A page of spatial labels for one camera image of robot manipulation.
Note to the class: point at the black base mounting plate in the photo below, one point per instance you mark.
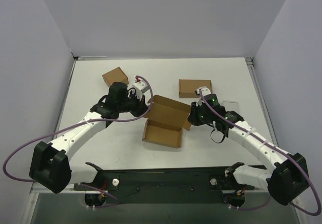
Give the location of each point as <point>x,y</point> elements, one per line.
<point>164,186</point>

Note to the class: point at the small white flat box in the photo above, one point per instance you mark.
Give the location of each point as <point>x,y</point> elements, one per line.
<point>231,105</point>

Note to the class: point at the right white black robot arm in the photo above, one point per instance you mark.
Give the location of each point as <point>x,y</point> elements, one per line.
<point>284,173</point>

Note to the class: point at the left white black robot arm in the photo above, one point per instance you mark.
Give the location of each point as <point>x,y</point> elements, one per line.
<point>50,161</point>

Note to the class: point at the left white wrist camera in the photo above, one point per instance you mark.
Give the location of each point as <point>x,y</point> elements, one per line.
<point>140,87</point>

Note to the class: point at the small square cardboard box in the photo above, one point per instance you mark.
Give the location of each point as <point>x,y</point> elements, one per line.
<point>115,75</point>

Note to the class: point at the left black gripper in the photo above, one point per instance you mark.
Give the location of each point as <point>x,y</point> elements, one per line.
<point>140,105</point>

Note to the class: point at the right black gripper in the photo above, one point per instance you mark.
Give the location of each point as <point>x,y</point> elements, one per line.
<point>194,116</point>

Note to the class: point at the rectangular closed cardboard box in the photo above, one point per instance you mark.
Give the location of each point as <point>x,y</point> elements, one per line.
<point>187,88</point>

